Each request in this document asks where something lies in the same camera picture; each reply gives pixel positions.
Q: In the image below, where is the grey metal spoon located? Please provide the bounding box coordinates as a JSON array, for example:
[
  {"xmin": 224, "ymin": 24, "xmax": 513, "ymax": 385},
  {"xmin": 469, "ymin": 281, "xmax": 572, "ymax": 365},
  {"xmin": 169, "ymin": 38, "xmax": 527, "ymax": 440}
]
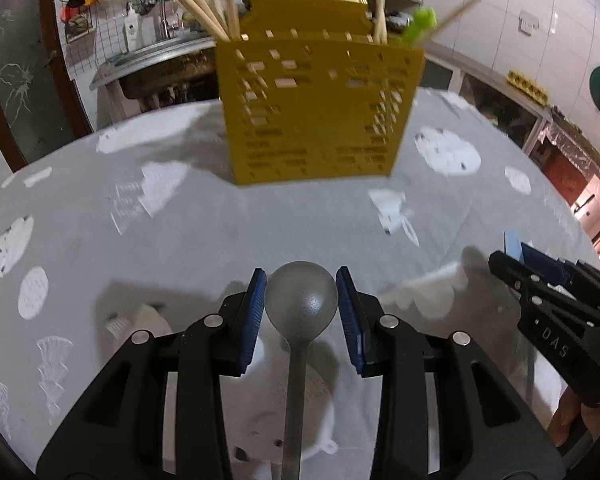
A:
[{"xmin": 265, "ymin": 261, "xmax": 338, "ymax": 479}]

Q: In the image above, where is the green frog handle knife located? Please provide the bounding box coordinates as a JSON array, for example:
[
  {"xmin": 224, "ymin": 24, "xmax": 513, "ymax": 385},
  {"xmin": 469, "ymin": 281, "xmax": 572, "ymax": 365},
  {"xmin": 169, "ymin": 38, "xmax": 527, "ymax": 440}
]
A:
[{"xmin": 401, "ymin": 6, "xmax": 438, "ymax": 48}]

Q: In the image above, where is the person's right hand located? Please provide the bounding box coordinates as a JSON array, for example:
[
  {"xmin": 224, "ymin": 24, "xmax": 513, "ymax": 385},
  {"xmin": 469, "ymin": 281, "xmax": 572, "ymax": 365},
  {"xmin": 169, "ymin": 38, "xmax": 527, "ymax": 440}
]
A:
[{"xmin": 545, "ymin": 391, "xmax": 600, "ymax": 449}]

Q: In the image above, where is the grey patterned tablecloth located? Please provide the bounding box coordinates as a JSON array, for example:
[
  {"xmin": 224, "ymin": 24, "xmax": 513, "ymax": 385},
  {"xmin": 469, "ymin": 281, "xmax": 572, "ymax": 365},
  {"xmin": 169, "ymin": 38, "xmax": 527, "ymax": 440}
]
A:
[{"xmin": 0, "ymin": 90, "xmax": 597, "ymax": 468}]

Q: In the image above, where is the thin wooden chopstick in holder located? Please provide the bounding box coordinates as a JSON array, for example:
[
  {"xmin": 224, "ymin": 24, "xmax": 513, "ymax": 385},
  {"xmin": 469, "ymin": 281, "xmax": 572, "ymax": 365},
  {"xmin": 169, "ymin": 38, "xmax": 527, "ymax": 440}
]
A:
[{"xmin": 420, "ymin": 0, "xmax": 482, "ymax": 44}]

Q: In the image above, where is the yellow perforated utensil holder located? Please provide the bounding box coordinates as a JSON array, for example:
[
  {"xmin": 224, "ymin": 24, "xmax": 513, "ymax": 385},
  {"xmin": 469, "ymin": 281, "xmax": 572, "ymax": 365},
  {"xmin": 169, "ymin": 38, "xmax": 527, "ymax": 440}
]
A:
[{"xmin": 214, "ymin": 0, "xmax": 425, "ymax": 185}]

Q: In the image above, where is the brown framed glass door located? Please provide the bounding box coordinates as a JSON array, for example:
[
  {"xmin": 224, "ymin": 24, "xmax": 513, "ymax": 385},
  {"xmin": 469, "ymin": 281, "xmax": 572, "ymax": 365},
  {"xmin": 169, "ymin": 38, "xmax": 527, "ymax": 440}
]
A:
[{"xmin": 0, "ymin": 0, "xmax": 93, "ymax": 171}]

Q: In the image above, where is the steel sink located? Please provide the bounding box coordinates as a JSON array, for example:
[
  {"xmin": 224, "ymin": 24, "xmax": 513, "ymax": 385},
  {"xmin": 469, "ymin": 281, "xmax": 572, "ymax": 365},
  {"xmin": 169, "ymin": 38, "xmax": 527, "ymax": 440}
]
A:
[{"xmin": 90, "ymin": 34, "xmax": 215, "ymax": 99}]

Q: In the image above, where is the white soap bottle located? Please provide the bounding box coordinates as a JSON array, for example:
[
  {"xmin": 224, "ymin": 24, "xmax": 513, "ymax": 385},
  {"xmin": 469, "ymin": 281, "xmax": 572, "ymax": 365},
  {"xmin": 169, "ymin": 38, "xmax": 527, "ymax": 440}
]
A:
[{"xmin": 123, "ymin": 6, "xmax": 142, "ymax": 52}]

